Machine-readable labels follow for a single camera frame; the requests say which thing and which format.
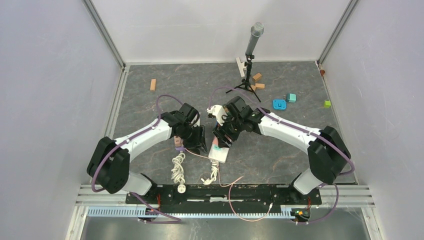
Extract pink cube socket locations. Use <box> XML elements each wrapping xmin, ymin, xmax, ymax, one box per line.
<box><xmin>212</xmin><ymin>136</ymin><xmax>220</xmax><ymax>148</ymax></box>

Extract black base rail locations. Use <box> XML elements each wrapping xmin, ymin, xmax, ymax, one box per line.
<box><xmin>141</xmin><ymin>184</ymin><xmax>322</xmax><ymax>215</ymax></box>

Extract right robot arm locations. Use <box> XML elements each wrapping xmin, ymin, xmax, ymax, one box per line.
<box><xmin>206</xmin><ymin>96</ymin><xmax>355</xmax><ymax>204</ymax></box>

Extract grey microphone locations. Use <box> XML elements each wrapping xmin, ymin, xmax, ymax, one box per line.
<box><xmin>245</xmin><ymin>22</ymin><xmax>265</xmax><ymax>56</ymax></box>

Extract pink charging cable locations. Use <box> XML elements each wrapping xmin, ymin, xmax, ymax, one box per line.
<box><xmin>183</xmin><ymin>147</ymin><xmax>275</xmax><ymax>222</ymax></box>

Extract white multicolour power strip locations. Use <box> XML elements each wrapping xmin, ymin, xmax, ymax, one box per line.
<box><xmin>208</xmin><ymin>142</ymin><xmax>230</xmax><ymax>164</ymax></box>

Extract small green cube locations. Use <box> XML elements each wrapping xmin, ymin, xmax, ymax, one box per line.
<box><xmin>323</xmin><ymin>100</ymin><xmax>332</xmax><ymax>109</ymax></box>

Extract brown charger plug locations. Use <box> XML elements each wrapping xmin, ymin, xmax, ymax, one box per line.
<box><xmin>174</xmin><ymin>136</ymin><xmax>184</xmax><ymax>148</ymax></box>

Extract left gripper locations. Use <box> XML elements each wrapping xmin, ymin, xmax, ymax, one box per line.
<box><xmin>177</xmin><ymin>124</ymin><xmax>208</xmax><ymax>156</ymax></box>

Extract white bracket piece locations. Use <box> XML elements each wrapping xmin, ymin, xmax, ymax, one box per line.
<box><xmin>235</xmin><ymin>57</ymin><xmax>247</xmax><ymax>79</ymax></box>

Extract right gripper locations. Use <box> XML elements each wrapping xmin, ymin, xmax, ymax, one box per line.
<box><xmin>212</xmin><ymin>113</ymin><xmax>244</xmax><ymax>149</ymax></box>

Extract white strip cord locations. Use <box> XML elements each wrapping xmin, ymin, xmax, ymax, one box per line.
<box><xmin>201</xmin><ymin>160</ymin><xmax>220</xmax><ymax>186</ymax></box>

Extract left wooden block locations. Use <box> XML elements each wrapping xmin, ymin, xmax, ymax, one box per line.
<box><xmin>149</xmin><ymin>78</ymin><xmax>157</xmax><ymax>92</ymax></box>

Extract white coiled power cord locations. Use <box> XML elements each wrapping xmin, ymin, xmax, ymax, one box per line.
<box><xmin>170</xmin><ymin>152</ymin><xmax>187</xmax><ymax>195</ymax></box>

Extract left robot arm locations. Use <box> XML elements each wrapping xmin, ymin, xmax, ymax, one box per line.
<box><xmin>86</xmin><ymin>103</ymin><xmax>208</xmax><ymax>204</ymax></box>

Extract upper wooden block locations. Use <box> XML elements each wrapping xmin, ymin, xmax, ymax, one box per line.
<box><xmin>252</xmin><ymin>73</ymin><xmax>263</xmax><ymax>82</ymax></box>

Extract blue flat adapter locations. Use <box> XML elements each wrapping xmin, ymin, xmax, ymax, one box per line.
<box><xmin>272</xmin><ymin>99</ymin><xmax>287</xmax><ymax>111</ymax></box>

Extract lower wooden block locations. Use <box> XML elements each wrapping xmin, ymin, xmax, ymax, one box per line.
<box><xmin>254</xmin><ymin>83</ymin><xmax>266</xmax><ymax>89</ymax></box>

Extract black tripod stand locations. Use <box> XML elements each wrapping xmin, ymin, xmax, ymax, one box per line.
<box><xmin>234</xmin><ymin>55</ymin><xmax>262</xmax><ymax>103</ymax></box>

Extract teal plug adapter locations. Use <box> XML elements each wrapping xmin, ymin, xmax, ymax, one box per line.
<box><xmin>285</xmin><ymin>93</ymin><xmax>297</xmax><ymax>103</ymax></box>

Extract purple USB power strip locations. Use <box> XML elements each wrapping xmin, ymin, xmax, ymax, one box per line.
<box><xmin>175</xmin><ymin>146</ymin><xmax>185</xmax><ymax>152</ymax></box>

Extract wooden block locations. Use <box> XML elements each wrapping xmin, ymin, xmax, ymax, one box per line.
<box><xmin>252</xmin><ymin>73</ymin><xmax>263</xmax><ymax>82</ymax></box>
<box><xmin>149</xmin><ymin>78</ymin><xmax>157</xmax><ymax>92</ymax></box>
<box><xmin>254</xmin><ymin>83</ymin><xmax>266</xmax><ymax>89</ymax></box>

